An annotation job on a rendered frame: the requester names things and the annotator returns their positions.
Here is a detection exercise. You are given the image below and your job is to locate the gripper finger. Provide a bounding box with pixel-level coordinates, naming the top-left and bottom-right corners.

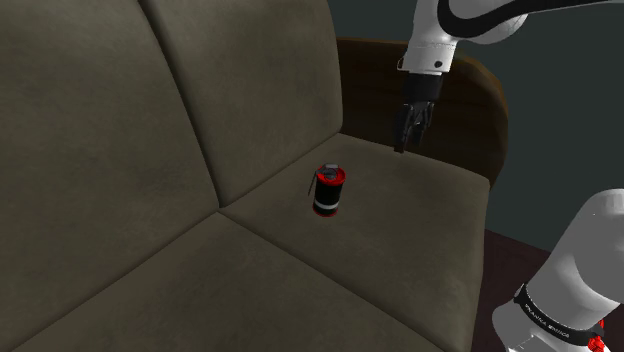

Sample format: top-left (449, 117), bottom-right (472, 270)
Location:
top-left (412, 100), bottom-right (436, 147)
top-left (392, 103), bottom-right (416, 154)

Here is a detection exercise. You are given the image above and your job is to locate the black and red canister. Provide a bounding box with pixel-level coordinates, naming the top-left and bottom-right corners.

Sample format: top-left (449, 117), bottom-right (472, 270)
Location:
top-left (307, 163), bottom-right (348, 219)

